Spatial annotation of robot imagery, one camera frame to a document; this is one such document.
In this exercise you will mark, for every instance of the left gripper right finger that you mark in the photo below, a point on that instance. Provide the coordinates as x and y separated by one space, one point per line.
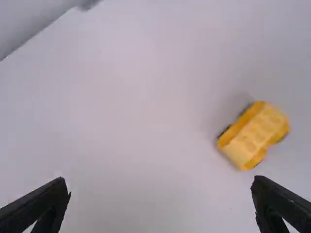
281 206

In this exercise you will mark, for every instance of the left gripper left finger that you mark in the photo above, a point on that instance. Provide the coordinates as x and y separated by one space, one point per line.
36 208

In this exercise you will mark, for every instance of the yellow toy car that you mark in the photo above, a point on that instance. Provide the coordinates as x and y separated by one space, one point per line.
255 136

